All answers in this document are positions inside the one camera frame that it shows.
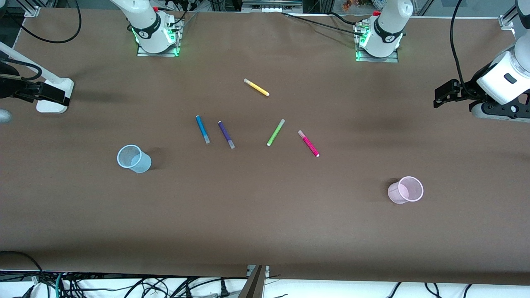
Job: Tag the grey metal rail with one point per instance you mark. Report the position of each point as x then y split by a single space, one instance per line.
271 5

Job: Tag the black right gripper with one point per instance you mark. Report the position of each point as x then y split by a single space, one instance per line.
7 87

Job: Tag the white stand with slanted bar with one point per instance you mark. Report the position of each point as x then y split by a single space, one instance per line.
54 97

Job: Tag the yellow marker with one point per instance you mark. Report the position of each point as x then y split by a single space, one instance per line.
256 87

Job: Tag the pink marker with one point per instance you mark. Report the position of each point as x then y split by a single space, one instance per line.
308 143

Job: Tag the blue mesh cup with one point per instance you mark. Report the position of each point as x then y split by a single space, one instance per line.
136 160

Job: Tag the metal table bracket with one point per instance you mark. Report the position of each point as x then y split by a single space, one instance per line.
254 283

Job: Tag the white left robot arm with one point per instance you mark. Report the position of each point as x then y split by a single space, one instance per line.
387 29

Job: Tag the purple marker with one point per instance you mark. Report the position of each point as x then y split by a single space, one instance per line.
226 134

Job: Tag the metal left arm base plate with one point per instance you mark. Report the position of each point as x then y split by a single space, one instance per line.
393 58

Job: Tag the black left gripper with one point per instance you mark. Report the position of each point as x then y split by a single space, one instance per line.
470 88

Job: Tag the blue marker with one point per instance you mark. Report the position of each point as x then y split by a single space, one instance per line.
202 129

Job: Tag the orange background object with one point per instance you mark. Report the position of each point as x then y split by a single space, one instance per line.
350 5

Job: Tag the pink mesh cup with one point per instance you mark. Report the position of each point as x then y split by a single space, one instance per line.
403 191

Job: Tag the aluminium frame profile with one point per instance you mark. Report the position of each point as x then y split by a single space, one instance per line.
507 21
32 9

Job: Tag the green marker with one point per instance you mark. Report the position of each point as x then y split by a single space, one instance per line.
275 132

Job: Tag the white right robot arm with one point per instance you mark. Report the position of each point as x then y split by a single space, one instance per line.
145 25

